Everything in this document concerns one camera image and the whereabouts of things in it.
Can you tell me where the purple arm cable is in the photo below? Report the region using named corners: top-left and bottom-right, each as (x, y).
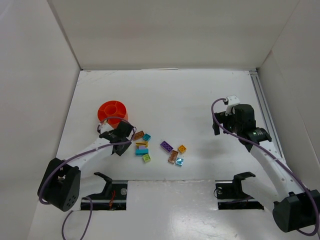
top-left (211, 98), bottom-right (320, 236)
top-left (38, 116), bottom-right (135, 240)

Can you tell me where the lime green lego brick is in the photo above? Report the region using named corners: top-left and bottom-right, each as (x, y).
top-left (142, 153), bottom-right (151, 163)

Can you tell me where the purple lego plate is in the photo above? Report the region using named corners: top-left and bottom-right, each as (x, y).
top-left (160, 141), bottom-right (173, 153)

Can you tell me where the long teal lego brick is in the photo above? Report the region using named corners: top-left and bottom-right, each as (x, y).
top-left (135, 148), bottom-right (149, 156)

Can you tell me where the brown lego plate lower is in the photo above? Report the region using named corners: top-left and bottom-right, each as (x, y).
top-left (168, 150), bottom-right (179, 164)

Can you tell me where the brown lego plate upper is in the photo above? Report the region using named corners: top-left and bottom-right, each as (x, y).
top-left (133, 131), bottom-right (145, 141)

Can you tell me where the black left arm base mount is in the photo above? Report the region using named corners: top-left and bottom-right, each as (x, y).
top-left (79, 172), bottom-right (128, 211)

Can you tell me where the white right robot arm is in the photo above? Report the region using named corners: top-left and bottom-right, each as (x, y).
top-left (211, 98), bottom-right (320, 237)

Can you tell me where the brown lego plate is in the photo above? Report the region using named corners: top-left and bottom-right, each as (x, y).
top-left (133, 131), bottom-right (145, 141)
top-left (168, 150), bottom-right (179, 164)

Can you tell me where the light blue lego brick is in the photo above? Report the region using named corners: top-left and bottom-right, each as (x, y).
top-left (175, 157), bottom-right (184, 167)

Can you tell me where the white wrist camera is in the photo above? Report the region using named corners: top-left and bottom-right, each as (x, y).
top-left (97, 120), bottom-right (114, 138)
top-left (223, 95), bottom-right (241, 116)

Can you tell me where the orange yellow lego brick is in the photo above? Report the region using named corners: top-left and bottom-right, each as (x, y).
top-left (177, 144), bottom-right (187, 154)

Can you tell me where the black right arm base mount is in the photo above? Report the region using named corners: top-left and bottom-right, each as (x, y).
top-left (213, 172), bottom-right (264, 210)

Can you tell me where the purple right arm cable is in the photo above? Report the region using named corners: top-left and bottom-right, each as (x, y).
top-left (211, 98), bottom-right (320, 236)

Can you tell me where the orange round divided container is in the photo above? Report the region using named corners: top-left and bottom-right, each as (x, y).
top-left (97, 100), bottom-right (128, 122)

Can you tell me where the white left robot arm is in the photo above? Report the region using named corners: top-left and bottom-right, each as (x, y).
top-left (37, 120), bottom-right (137, 212)

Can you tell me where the aluminium rail right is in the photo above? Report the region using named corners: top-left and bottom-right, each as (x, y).
top-left (249, 70), bottom-right (284, 157)

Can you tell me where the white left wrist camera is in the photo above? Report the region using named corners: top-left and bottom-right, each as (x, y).
top-left (97, 120), bottom-right (114, 138)

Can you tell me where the small teal lego brick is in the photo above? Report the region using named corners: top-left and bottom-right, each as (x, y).
top-left (142, 133), bottom-right (151, 142)

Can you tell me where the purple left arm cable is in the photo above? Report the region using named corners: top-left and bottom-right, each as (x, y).
top-left (38, 116), bottom-right (135, 240)

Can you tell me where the yellow black striped lego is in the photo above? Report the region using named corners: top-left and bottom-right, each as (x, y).
top-left (135, 141), bottom-right (149, 148)

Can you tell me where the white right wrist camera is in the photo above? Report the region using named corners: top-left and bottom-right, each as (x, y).
top-left (223, 95), bottom-right (241, 116)

